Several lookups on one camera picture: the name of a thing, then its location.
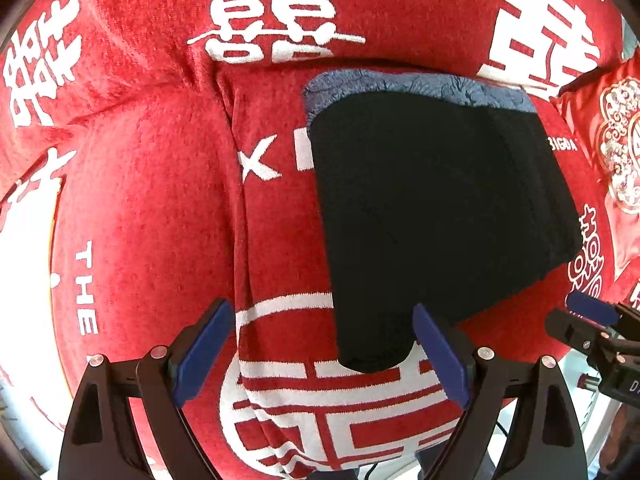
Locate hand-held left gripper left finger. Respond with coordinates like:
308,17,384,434
57,297,236,480

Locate red embroidered pillow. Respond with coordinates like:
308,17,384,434
550,57,640,311

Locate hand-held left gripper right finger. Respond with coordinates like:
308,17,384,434
412,302,588,480

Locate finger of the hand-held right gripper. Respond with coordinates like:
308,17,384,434
545,309,608,356
566,291,623,327

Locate red printed blanket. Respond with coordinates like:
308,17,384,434
0,0,640,480

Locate black pants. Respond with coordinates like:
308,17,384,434
301,67,585,375

